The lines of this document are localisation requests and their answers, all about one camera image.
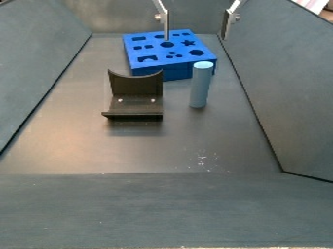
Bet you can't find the black curved holder stand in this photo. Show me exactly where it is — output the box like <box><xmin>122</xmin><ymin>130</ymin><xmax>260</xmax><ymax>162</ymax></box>
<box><xmin>102</xmin><ymin>71</ymin><xmax>165</xmax><ymax>120</ymax></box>

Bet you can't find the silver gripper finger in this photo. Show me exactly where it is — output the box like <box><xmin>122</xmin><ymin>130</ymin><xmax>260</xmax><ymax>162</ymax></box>
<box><xmin>220</xmin><ymin>0</ymin><xmax>243</xmax><ymax>40</ymax></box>
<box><xmin>153</xmin><ymin>0</ymin><xmax>169</xmax><ymax>41</ymax></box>

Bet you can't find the light blue oval cylinder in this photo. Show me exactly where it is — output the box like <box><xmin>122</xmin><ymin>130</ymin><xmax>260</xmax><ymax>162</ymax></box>
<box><xmin>190</xmin><ymin>61</ymin><xmax>214</xmax><ymax>108</ymax></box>

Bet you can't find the blue foam shape board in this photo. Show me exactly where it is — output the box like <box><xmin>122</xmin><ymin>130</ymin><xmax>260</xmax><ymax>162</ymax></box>
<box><xmin>122</xmin><ymin>29</ymin><xmax>217</xmax><ymax>82</ymax></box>

